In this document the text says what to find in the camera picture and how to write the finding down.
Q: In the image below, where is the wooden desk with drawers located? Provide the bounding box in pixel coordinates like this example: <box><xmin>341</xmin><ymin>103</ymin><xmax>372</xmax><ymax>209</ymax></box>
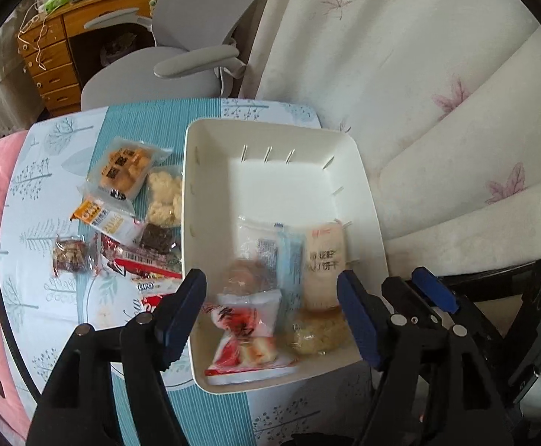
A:
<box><xmin>16</xmin><ymin>0</ymin><xmax>157</xmax><ymax>117</ymax></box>

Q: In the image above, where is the orange pastry clear pack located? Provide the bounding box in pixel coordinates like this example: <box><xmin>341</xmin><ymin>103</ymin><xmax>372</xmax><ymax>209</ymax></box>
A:
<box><xmin>87</xmin><ymin>136</ymin><xmax>173</xmax><ymax>201</ymax></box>

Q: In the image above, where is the white floral curtain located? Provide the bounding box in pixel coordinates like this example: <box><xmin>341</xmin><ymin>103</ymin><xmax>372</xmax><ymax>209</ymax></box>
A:
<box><xmin>241</xmin><ymin>0</ymin><xmax>541</xmax><ymax>275</ymax></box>

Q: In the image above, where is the large blue white bread bag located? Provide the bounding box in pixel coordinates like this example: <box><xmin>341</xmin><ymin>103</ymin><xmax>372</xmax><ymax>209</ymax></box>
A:
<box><xmin>237</xmin><ymin>216</ymin><xmax>305</xmax><ymax>333</ymax></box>

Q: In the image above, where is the white plastic storage bin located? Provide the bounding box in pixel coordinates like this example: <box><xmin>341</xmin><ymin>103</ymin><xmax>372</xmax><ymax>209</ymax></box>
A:
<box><xmin>179</xmin><ymin>118</ymin><xmax>390</xmax><ymax>396</ymax></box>

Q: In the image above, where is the orange oat stick bar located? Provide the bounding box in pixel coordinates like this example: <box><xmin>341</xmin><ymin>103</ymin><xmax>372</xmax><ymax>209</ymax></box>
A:
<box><xmin>70</xmin><ymin>194</ymin><xmax>144</xmax><ymax>247</ymax></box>

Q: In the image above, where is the beige soda cracker pack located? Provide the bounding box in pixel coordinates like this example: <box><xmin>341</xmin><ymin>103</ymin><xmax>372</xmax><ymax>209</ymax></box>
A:
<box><xmin>302</xmin><ymin>222</ymin><xmax>347</xmax><ymax>310</ymax></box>

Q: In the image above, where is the dark red chocolate snack pack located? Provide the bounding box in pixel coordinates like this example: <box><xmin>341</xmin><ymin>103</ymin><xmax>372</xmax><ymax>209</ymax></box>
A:
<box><xmin>139</xmin><ymin>223</ymin><xmax>181</xmax><ymax>255</ymax></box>

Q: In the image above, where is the red Cookie snack pack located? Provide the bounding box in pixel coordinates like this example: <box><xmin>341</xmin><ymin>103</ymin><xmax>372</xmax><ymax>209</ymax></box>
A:
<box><xmin>122</xmin><ymin>277</ymin><xmax>181</xmax><ymax>322</ymax></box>

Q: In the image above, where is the brown nut cluster pack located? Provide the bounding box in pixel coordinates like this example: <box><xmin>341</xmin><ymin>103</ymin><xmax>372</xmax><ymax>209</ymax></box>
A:
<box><xmin>52</xmin><ymin>236</ymin><xmax>94</xmax><ymax>277</ymax></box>

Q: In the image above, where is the green tissue box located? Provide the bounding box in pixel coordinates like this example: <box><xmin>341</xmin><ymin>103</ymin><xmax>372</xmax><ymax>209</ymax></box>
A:
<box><xmin>41</xmin><ymin>0</ymin><xmax>71</xmax><ymax>14</ymax></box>

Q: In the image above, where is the tree pattern tablecloth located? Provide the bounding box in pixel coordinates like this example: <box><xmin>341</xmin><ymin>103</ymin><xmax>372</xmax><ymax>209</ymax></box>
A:
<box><xmin>0</xmin><ymin>99</ymin><xmax>371</xmax><ymax>445</ymax></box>

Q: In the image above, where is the grey office chair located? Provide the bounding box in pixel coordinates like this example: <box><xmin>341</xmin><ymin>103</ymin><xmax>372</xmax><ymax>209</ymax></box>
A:
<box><xmin>81</xmin><ymin>0</ymin><xmax>255</xmax><ymax>111</ymax></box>

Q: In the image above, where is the red strip snack pack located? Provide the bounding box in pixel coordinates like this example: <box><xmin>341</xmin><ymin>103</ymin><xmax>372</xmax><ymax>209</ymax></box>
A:
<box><xmin>99</xmin><ymin>235</ymin><xmax>183</xmax><ymax>278</ymax></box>

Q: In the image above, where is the pale rice crispy pack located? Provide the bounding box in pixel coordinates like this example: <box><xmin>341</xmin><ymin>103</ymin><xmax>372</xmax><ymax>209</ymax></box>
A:
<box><xmin>145</xmin><ymin>165</ymin><xmax>184</xmax><ymax>229</ymax></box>
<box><xmin>286</xmin><ymin>307</ymin><xmax>352</xmax><ymax>356</ymax></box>

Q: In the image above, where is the red white triangular snack bag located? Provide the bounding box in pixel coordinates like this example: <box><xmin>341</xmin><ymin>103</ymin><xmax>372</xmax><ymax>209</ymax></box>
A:
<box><xmin>205</xmin><ymin>289</ymin><xmax>297</xmax><ymax>385</ymax></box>

